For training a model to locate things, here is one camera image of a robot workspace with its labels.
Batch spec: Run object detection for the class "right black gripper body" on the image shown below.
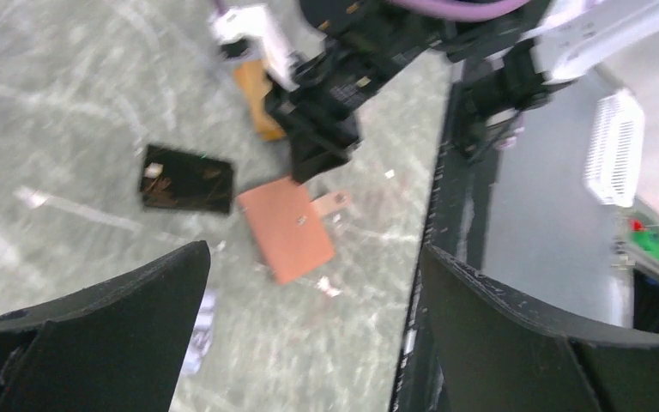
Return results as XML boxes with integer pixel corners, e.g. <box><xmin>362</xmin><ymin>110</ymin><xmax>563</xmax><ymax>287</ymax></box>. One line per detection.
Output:
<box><xmin>264</xmin><ymin>1</ymin><xmax>446</xmax><ymax>138</ymax></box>

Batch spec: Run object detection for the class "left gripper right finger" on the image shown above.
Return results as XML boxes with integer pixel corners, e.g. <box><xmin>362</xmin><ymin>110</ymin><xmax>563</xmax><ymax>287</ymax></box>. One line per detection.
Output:
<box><xmin>442</xmin><ymin>263</ymin><xmax>659</xmax><ymax>411</ymax></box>

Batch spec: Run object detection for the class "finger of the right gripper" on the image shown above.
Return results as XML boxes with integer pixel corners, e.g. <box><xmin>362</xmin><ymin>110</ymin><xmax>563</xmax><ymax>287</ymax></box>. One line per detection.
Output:
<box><xmin>288</xmin><ymin>119</ymin><xmax>361</xmax><ymax>184</ymax></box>

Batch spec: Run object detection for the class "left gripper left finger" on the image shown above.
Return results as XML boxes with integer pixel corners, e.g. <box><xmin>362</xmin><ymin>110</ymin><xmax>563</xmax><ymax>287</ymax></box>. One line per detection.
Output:
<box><xmin>0</xmin><ymin>241</ymin><xmax>210</xmax><ymax>411</ymax></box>

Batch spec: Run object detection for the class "silver credit cards stack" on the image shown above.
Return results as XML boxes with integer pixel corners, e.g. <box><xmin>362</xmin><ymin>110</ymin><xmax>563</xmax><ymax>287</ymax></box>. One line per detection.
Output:
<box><xmin>181</xmin><ymin>289</ymin><xmax>216</xmax><ymax>375</ymax></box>

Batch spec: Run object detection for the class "brown leather card holder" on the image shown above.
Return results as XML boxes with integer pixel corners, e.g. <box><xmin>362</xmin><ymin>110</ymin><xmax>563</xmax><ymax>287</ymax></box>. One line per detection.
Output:
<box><xmin>236</xmin><ymin>177</ymin><xmax>351</xmax><ymax>284</ymax></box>

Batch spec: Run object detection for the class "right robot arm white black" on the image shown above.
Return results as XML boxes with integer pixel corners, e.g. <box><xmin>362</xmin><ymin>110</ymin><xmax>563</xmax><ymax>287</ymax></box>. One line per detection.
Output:
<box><xmin>263</xmin><ymin>1</ymin><xmax>659</xmax><ymax>183</ymax></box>

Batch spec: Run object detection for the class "gold credit card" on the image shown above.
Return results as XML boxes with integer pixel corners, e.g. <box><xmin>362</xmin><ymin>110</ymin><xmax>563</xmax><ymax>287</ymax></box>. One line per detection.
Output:
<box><xmin>233</xmin><ymin>60</ymin><xmax>286</xmax><ymax>142</ymax></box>

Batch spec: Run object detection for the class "black credit cards stack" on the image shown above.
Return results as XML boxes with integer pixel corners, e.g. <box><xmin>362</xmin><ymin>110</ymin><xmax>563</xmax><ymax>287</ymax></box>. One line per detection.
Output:
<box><xmin>139</xmin><ymin>143</ymin><xmax>235</xmax><ymax>215</ymax></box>

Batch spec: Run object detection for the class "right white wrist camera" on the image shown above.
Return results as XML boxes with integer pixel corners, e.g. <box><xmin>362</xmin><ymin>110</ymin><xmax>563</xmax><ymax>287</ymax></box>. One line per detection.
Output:
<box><xmin>209</xmin><ymin>3</ymin><xmax>299</xmax><ymax>92</ymax></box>

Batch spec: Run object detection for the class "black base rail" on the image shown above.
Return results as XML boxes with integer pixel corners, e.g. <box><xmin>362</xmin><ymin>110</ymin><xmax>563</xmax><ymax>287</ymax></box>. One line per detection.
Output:
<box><xmin>389</xmin><ymin>81</ymin><xmax>499</xmax><ymax>411</ymax></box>

